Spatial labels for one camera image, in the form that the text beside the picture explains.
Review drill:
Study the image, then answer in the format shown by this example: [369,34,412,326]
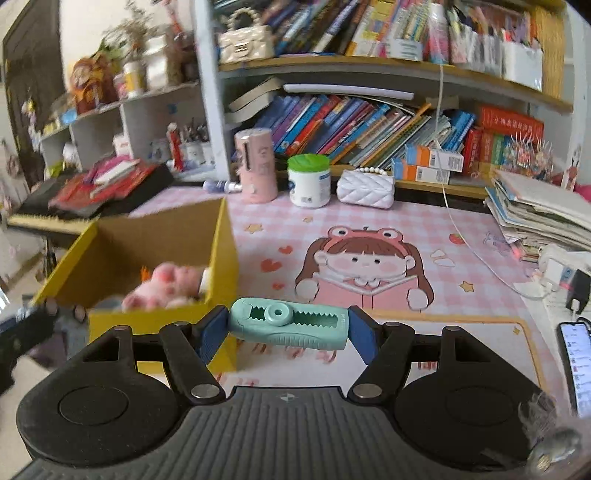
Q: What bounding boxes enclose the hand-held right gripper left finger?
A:
[75,305,230,408]

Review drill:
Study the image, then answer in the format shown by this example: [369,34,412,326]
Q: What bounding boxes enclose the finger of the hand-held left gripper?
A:
[42,296,89,325]

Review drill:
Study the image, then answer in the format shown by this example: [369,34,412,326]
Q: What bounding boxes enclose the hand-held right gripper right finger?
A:
[346,305,498,406]

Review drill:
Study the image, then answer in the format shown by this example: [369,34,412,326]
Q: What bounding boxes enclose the green correction tape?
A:
[229,297,350,353]

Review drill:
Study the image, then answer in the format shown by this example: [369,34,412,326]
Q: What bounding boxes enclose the pink plush toy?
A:
[121,261,209,311]

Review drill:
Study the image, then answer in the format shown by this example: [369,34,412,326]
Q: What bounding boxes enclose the yellow cardboard box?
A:
[34,197,240,376]

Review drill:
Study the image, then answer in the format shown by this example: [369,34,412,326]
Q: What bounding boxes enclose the black keyboard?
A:
[6,164,176,251]

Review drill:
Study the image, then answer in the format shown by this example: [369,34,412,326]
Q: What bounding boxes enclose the pink checkered desk mat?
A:
[129,188,580,416]

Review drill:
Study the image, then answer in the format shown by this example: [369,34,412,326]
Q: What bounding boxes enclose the pile of red books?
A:
[47,154,160,214]

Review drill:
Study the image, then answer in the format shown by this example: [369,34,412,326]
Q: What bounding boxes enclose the white quilted purse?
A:
[336,166,397,209]

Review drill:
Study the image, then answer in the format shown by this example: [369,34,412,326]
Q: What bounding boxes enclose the small purple white bottle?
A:
[202,179,243,195]

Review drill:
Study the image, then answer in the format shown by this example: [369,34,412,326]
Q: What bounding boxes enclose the white jar green lid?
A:
[287,154,332,209]

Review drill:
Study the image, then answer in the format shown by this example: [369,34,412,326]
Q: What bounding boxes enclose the orange blue white box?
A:
[392,158,451,186]
[405,144,465,172]

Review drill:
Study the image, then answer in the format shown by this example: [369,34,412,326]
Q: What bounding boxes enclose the pink cylindrical container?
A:
[233,128,279,204]

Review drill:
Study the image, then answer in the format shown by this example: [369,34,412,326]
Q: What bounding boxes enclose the white pen cups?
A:
[177,119,214,168]

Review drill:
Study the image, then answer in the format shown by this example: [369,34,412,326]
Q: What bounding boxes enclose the red tassel ornament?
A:
[165,122,184,172]

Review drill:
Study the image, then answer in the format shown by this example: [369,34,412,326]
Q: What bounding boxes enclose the white power strip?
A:
[512,244,591,300]

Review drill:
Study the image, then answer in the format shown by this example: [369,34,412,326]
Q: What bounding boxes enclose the row of colourful books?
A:
[267,91,477,171]

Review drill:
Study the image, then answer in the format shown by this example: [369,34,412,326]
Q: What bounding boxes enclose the grey side shelf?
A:
[39,80,206,178]

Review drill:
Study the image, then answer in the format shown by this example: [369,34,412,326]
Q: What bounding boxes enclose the smartphone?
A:
[556,320,591,417]

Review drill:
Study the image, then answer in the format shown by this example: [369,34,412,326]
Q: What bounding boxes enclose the pile of books and papers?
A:
[484,169,591,254]

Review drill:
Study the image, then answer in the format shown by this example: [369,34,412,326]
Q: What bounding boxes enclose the black charger plug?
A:
[564,267,591,315]

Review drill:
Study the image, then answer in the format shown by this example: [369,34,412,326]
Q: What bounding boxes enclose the stack of lying books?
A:
[225,76,286,124]

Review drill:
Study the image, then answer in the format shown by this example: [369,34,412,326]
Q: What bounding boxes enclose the red boxed book set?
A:
[461,104,544,180]

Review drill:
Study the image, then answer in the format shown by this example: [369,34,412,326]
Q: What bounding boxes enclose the white plastic bottle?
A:
[121,59,147,96]

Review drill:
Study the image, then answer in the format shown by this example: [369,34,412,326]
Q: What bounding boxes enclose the white wooden bookshelf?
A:
[191,0,575,201]

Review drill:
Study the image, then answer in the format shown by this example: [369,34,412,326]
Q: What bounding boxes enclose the rolled white paper tube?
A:
[282,82,415,101]

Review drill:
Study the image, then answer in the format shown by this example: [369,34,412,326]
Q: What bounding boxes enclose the colourful spiky ornament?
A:
[505,131,555,182]

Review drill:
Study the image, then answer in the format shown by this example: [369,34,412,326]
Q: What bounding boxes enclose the cartoon figure cutout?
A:
[560,144,588,191]

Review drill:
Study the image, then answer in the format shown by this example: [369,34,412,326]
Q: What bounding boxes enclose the brown fuzzy ornament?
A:
[163,27,200,85]

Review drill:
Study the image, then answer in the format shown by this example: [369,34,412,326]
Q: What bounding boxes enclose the beige quilted handbag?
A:
[216,8,274,64]

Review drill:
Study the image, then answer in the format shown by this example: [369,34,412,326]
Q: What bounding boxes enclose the shelf row of books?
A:
[257,0,446,62]

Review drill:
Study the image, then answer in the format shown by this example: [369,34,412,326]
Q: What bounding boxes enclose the white storage box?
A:
[500,41,544,92]

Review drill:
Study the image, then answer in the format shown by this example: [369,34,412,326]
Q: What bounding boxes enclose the bundle of pens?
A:
[445,0,532,75]

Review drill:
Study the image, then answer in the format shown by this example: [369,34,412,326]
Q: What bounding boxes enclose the white hanging cable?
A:
[433,64,552,298]

